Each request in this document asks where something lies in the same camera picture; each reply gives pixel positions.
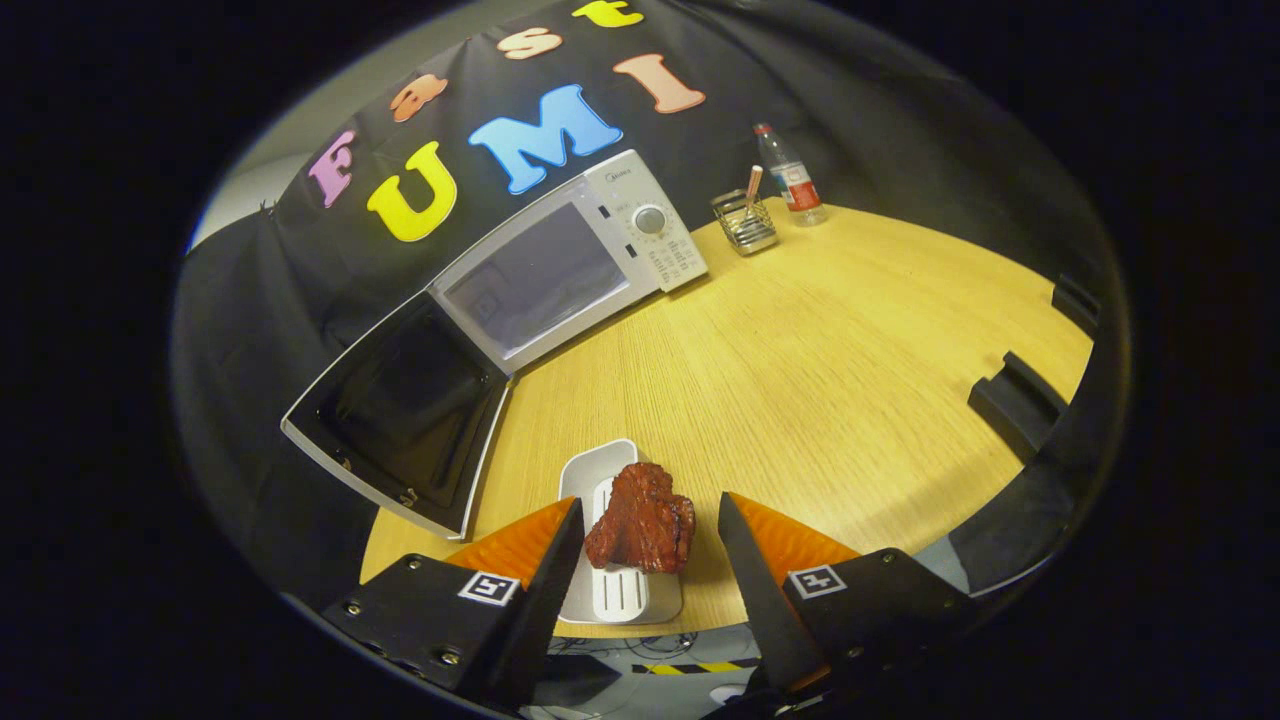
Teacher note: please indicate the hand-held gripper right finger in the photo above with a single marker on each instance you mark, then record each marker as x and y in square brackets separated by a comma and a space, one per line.
[765, 610]

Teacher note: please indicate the black chair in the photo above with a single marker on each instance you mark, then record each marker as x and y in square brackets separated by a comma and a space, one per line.
[1075, 300]
[1010, 400]

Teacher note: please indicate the white ridged tray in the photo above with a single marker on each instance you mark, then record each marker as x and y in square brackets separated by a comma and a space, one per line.
[620, 595]

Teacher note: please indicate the white toaster oven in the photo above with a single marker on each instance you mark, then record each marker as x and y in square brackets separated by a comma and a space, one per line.
[540, 280]

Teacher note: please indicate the yellow black floor tape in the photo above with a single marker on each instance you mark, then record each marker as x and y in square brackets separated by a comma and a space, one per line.
[700, 666]

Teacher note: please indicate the red checked stick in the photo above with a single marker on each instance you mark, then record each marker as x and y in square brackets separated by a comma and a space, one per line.
[754, 185]

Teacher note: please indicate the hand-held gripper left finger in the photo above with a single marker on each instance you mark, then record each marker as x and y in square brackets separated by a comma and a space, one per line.
[540, 610]

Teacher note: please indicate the black backdrop cloth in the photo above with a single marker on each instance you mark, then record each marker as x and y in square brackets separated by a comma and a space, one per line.
[850, 120]

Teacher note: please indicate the clear plastic water bottle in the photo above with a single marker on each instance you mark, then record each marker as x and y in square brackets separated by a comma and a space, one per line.
[795, 185]

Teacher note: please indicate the red meat piece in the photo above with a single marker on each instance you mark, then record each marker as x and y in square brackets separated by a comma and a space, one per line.
[640, 520]

